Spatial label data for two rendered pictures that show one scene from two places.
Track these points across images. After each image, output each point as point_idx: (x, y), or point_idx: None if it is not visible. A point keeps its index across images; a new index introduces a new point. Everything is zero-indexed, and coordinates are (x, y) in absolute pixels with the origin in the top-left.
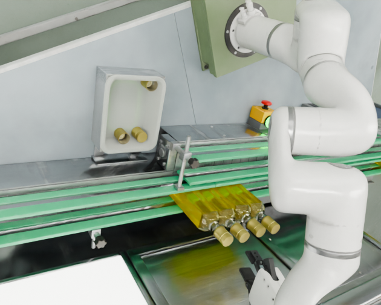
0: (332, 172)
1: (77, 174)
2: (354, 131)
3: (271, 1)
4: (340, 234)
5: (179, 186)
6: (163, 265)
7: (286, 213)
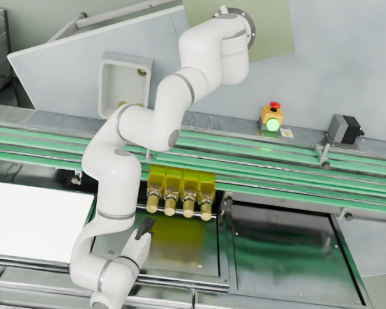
0: (107, 154)
1: (80, 129)
2: (147, 131)
3: (257, 7)
4: (102, 198)
5: (147, 157)
6: None
7: (281, 221)
